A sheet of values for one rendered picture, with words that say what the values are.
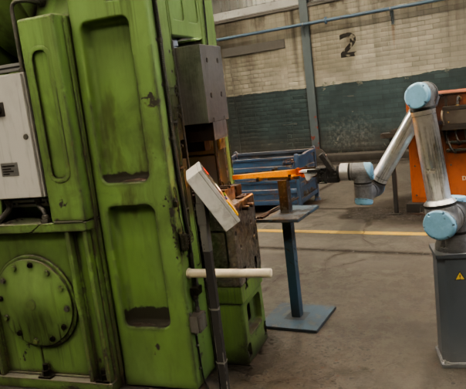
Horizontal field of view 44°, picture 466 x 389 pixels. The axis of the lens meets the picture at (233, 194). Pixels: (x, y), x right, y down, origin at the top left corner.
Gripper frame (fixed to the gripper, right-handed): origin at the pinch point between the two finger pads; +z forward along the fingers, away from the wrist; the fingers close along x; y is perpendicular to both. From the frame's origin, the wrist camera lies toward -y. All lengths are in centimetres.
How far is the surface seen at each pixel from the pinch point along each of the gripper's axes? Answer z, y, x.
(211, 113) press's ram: 42, -34, -14
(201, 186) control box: 25, -6, -74
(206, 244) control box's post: 33, 24, -60
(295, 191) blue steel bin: 101, 79, 369
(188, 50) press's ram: 49, -67, -18
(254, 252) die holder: 35, 49, 12
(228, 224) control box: 17, 12, -70
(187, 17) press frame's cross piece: 58, -86, 6
